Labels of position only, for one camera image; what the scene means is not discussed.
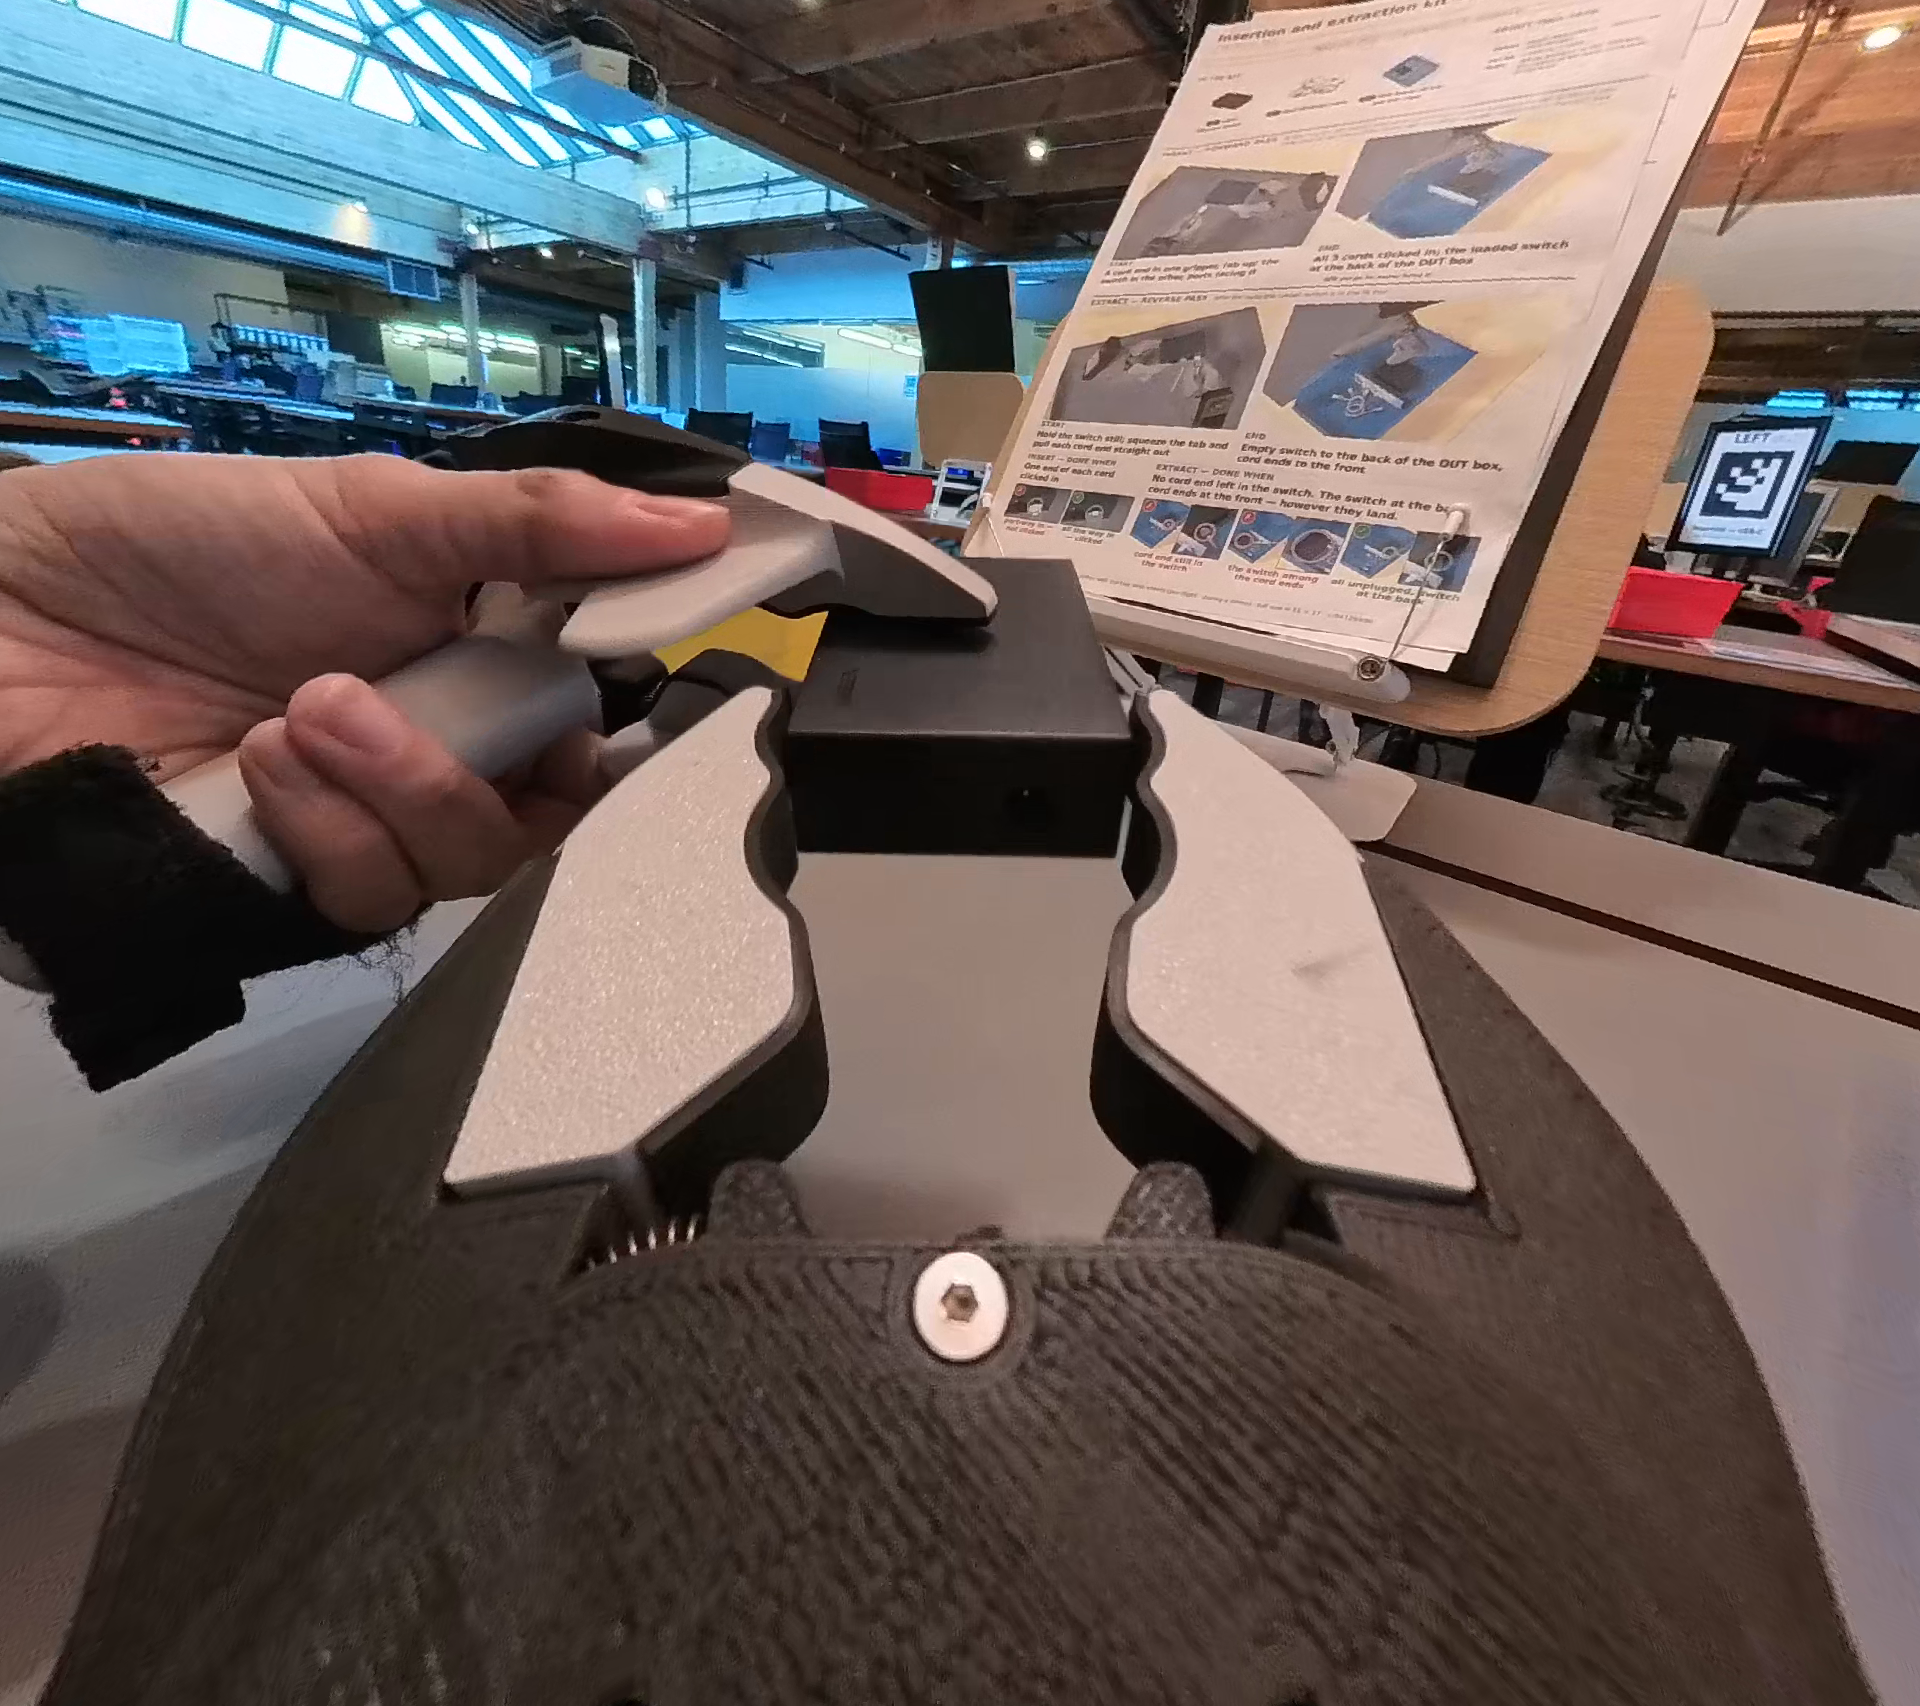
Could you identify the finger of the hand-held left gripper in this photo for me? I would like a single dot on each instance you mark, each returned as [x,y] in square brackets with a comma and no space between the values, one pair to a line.
[750,566]
[901,580]

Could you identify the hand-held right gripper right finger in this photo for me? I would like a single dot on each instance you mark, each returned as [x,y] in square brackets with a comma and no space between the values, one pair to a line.
[1290,987]

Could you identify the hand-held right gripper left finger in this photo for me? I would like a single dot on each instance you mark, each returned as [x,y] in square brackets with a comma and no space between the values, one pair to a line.
[644,987]

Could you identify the black network switch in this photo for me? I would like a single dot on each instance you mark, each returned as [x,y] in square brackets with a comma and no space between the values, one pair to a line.
[961,687]

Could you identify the person's left hand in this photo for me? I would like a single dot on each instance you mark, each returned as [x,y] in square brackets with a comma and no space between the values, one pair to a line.
[224,580]

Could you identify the red bin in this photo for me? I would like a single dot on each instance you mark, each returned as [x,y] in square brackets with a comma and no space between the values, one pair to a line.
[884,487]
[1665,604]

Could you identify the wooden document stand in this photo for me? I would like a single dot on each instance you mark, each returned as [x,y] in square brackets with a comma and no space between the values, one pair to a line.
[1620,536]
[968,417]

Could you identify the white ceiling projector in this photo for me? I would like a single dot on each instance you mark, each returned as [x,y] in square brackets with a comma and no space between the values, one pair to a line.
[601,78]

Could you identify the brown wooden desk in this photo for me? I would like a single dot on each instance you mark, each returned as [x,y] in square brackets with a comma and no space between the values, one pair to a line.
[1741,670]

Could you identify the printed instruction sheet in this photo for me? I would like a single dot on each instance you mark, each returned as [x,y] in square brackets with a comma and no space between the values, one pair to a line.
[1425,281]

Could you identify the tag sign marked LEFT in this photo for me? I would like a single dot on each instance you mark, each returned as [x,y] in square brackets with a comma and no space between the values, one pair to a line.
[1749,485]

